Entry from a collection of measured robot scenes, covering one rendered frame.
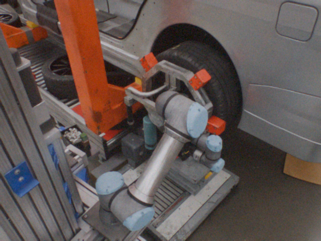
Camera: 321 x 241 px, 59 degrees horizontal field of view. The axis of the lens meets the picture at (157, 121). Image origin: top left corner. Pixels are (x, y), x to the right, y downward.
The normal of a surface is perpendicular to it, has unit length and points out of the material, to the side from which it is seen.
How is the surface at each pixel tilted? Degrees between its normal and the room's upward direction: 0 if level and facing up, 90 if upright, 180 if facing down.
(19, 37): 90
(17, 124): 90
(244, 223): 0
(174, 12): 90
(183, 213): 0
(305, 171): 2
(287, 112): 90
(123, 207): 44
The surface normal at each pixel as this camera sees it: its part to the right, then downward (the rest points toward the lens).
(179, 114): -0.53, -0.22
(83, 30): 0.72, 0.43
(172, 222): -0.03, -0.77
